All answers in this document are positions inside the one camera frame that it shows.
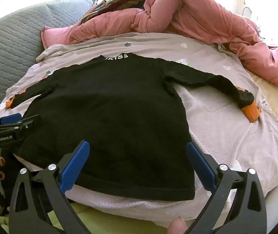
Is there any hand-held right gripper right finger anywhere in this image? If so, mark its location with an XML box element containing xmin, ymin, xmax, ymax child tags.
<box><xmin>185</xmin><ymin>142</ymin><xmax>267</xmax><ymax>234</ymax></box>

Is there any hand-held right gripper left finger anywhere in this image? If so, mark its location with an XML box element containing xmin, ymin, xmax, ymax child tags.
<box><xmin>9</xmin><ymin>140</ymin><xmax>90</xmax><ymax>234</ymax></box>

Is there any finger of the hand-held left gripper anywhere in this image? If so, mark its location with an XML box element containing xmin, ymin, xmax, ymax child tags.
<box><xmin>0</xmin><ymin>113</ymin><xmax>23</xmax><ymax>127</ymax></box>
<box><xmin>0</xmin><ymin>114</ymin><xmax>41</xmax><ymax>137</ymax></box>

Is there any black long-sleeve shirt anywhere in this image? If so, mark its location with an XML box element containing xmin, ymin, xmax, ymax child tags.
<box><xmin>9</xmin><ymin>52</ymin><xmax>255</xmax><ymax>201</ymax></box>

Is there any person's right hand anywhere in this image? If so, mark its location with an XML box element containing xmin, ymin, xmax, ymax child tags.
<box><xmin>167</xmin><ymin>217</ymin><xmax>189</xmax><ymax>234</ymax></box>

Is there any dark cloth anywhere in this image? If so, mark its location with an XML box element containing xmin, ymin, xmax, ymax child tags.
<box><xmin>4</xmin><ymin>151</ymin><xmax>32</xmax><ymax>173</ymax></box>

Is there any light pink printed blanket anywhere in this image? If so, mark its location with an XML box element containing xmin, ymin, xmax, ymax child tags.
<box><xmin>0</xmin><ymin>32</ymin><xmax>278</xmax><ymax>222</ymax></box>

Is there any grey quilted cover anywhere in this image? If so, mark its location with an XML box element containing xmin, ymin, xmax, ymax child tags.
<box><xmin>0</xmin><ymin>0</ymin><xmax>98</xmax><ymax>117</ymax></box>

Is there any pink pillow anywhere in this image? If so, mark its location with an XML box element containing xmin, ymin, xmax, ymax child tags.
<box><xmin>41</xmin><ymin>26</ymin><xmax>81</xmax><ymax>50</ymax></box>

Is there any cream bed sheet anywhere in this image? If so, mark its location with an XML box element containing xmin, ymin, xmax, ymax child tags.
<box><xmin>253</xmin><ymin>73</ymin><xmax>278</xmax><ymax>152</ymax></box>

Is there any pink duvet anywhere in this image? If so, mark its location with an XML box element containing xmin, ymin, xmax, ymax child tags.
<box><xmin>68</xmin><ymin>0</ymin><xmax>278</xmax><ymax>88</ymax></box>

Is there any striped cloth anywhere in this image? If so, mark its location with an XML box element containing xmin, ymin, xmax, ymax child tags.
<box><xmin>79</xmin><ymin>0</ymin><xmax>151</xmax><ymax>26</ymax></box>

